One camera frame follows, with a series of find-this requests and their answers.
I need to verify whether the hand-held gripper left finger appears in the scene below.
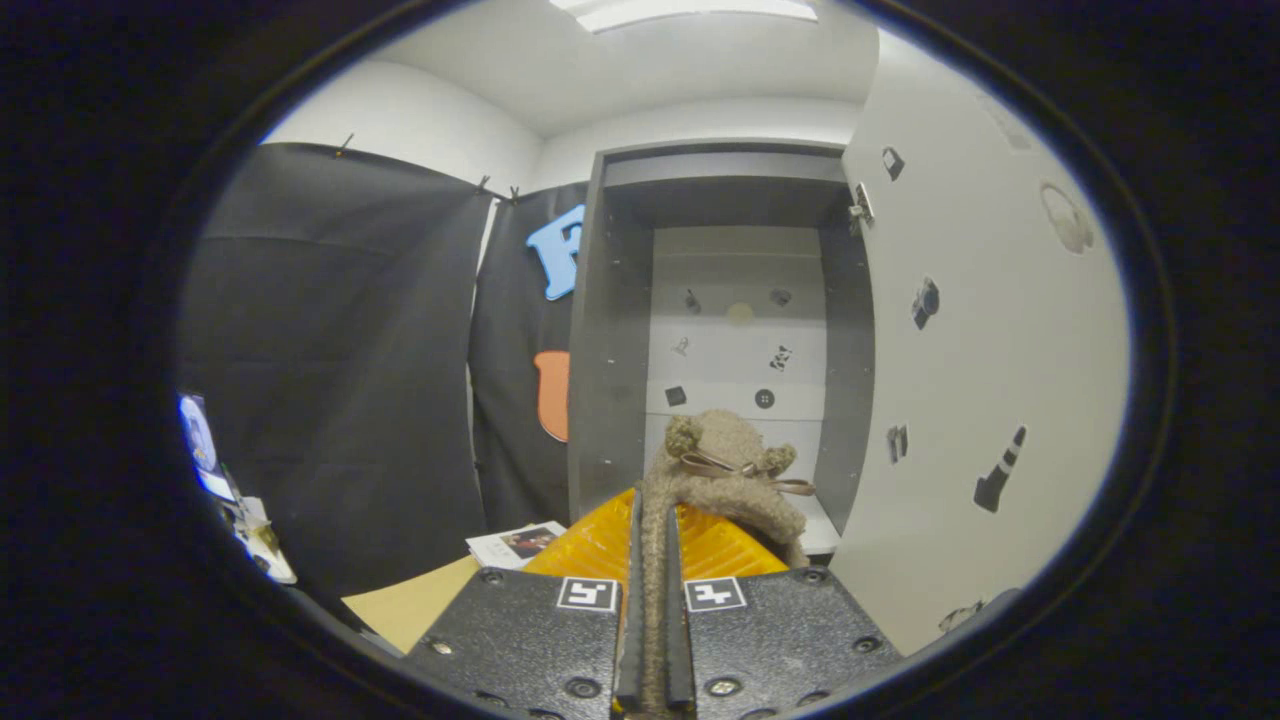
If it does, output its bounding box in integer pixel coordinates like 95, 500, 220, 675
405, 487, 646, 720

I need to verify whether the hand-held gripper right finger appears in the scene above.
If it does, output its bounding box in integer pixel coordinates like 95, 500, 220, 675
662, 505, 906, 720

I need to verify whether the brown fuzzy shoe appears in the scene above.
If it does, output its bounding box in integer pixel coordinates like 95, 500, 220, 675
638, 408, 816, 713

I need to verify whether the dark grey shoe cabinet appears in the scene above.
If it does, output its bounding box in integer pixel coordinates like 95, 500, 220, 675
567, 138, 876, 556

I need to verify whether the beige shoe cabinet door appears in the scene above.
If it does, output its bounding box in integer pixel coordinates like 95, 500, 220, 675
830, 28, 1131, 656

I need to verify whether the printed booklet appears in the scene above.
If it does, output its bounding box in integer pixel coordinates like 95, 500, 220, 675
466, 520, 568, 571

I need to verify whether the black backdrop cloth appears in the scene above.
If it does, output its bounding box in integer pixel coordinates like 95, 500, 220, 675
180, 142, 591, 601

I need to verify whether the large ceiling light panel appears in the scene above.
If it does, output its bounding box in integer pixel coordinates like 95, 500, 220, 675
550, 0, 819, 33

